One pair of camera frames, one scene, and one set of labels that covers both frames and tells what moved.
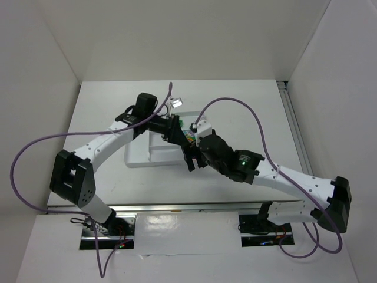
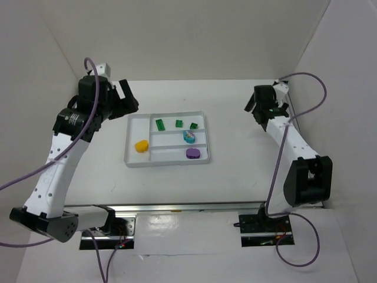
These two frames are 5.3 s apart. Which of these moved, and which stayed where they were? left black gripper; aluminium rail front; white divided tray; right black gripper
Moved: right black gripper; left black gripper
Stayed: aluminium rail front; white divided tray
